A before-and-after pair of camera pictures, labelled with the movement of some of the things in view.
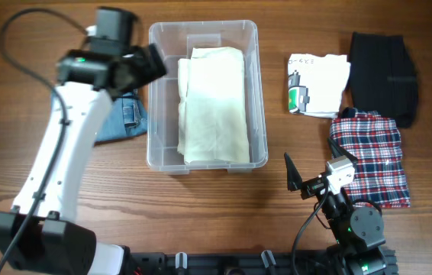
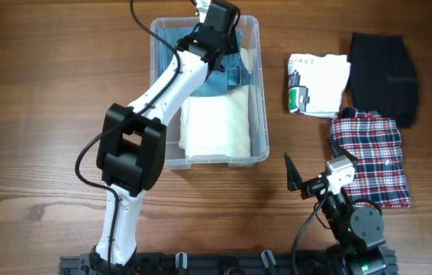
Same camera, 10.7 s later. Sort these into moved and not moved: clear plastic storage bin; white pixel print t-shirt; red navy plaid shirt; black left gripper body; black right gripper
Moved: black left gripper body
Not moved: white pixel print t-shirt; clear plastic storage bin; black right gripper; red navy plaid shirt
